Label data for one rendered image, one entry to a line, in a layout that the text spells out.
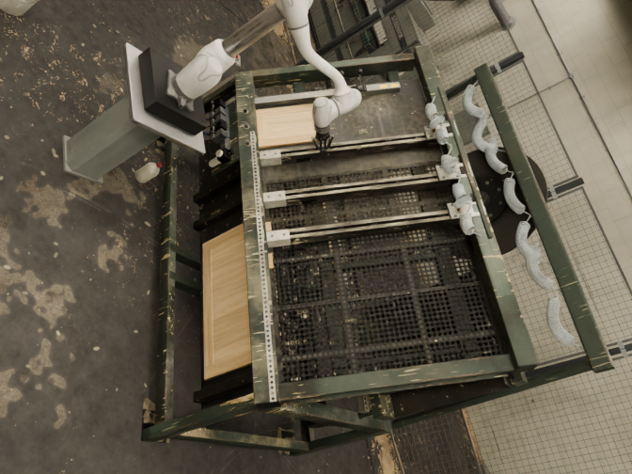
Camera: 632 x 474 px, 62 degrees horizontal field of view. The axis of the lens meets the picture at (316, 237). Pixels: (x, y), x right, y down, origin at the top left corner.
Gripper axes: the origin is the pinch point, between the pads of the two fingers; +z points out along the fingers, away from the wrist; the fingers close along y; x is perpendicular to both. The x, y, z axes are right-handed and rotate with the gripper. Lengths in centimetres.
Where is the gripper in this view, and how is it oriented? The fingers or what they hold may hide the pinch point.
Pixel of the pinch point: (323, 152)
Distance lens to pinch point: 316.4
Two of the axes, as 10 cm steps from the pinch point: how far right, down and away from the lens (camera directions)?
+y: 9.9, -1.2, 0.3
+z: 0.4, 5.2, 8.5
